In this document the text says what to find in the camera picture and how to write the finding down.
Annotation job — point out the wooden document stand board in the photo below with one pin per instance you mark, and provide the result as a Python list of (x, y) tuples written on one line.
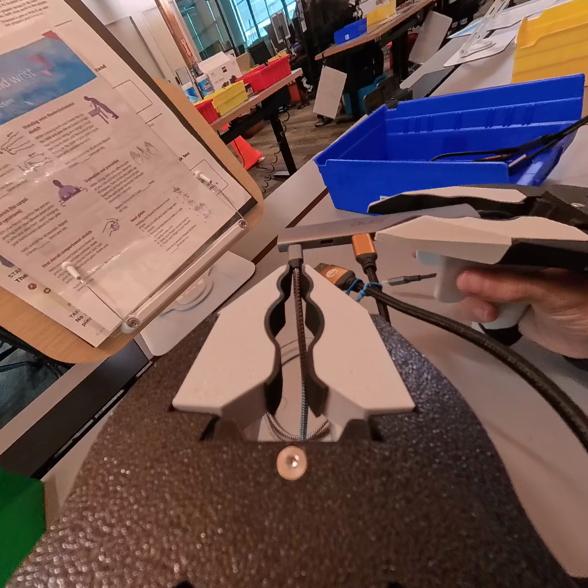
[(46, 340)]

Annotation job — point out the yellow plastic bin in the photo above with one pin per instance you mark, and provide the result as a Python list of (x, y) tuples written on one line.
[(227, 99), (551, 46)]

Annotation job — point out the blue twist tie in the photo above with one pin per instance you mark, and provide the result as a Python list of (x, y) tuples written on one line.
[(367, 289)]

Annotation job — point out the clear document stand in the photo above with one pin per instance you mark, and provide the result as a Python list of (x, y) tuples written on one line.
[(480, 41)]

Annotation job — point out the wooden table black legs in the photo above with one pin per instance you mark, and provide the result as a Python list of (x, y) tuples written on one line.
[(275, 99)]

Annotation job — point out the grey usb hub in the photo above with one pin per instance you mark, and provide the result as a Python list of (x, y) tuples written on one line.
[(330, 228)]

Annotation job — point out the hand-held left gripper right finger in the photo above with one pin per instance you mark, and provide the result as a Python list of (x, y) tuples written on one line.
[(363, 363)]

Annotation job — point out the document stand with instruction sheets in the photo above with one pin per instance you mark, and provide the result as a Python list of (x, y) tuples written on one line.
[(115, 183)]

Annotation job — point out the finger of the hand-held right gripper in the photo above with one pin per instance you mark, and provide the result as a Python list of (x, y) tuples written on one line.
[(459, 234), (459, 195)]

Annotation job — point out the printed instruction sheet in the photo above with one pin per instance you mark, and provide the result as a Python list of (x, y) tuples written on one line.
[(170, 138)]

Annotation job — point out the blue plastic bin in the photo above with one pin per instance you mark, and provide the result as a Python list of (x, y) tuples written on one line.
[(350, 31), (413, 183)]

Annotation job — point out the small red plastic bin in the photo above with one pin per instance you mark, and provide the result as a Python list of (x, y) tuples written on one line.
[(206, 111)]

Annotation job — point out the person's right hand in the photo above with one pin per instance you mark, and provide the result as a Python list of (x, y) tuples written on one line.
[(560, 312)]

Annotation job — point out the white cardboard box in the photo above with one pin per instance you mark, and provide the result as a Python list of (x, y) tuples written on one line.
[(220, 66)]

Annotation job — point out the hanging white paper sheet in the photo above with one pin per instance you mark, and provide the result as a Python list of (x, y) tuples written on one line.
[(330, 92), (429, 36)]

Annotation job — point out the white desk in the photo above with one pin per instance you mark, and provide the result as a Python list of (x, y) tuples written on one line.
[(528, 482)]

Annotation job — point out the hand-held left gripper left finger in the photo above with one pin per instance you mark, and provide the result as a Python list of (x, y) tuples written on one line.
[(229, 358)]

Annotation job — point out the green plastic bin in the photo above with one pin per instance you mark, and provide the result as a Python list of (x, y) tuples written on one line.
[(18, 519)]

